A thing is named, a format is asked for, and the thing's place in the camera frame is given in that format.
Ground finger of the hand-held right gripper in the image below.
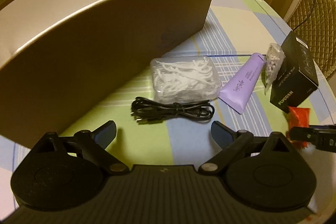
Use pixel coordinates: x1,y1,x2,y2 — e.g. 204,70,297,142
286,123,336,140

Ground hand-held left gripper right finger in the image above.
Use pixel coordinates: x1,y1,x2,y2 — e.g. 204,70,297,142
198,120,292,176

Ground clear box of floss picks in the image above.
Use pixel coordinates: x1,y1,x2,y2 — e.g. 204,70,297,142
150,55,220,104

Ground black charger cable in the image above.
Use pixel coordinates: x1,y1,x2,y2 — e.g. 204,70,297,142
291,0,327,32

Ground red snack packet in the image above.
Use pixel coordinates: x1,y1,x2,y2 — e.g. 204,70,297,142
286,106,311,149

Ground clear bag of white beads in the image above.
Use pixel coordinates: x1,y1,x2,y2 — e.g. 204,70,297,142
262,43,286,95

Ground brown cardboard storage box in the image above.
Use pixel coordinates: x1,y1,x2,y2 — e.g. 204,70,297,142
0,0,220,147

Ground purple cream tube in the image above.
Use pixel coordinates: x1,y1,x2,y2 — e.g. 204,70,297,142
219,53,266,115

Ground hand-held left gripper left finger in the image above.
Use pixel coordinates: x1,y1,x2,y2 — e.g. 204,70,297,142
39,120,130,176

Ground black product box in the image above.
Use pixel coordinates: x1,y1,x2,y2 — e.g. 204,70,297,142
269,31,320,111

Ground chair with quilted cover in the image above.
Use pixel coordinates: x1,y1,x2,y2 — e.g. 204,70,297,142
286,0,336,81

